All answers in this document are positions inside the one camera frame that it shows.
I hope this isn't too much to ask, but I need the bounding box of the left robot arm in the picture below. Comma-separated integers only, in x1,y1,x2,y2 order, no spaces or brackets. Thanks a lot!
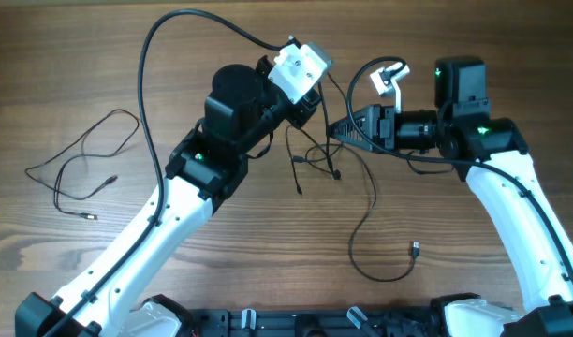
14,56,332,336

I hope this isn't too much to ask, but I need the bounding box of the left camera black cable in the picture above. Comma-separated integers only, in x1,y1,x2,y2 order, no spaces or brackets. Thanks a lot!
42,8,286,337

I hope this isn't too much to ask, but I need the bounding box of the separated black cable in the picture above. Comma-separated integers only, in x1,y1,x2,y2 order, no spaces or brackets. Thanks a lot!
285,72,348,196
23,109,141,221

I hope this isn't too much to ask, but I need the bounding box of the camera black cable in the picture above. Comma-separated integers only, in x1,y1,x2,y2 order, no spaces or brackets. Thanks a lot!
345,56,573,300
42,8,286,337

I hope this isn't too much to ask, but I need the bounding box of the right camera black cable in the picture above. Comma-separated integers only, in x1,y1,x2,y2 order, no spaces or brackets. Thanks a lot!
345,56,573,300

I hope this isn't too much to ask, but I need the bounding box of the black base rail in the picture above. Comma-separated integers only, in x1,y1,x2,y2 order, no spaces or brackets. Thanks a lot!
186,307,447,337

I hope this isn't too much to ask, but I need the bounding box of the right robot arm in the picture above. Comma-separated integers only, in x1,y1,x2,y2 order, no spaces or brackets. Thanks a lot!
329,56,573,336

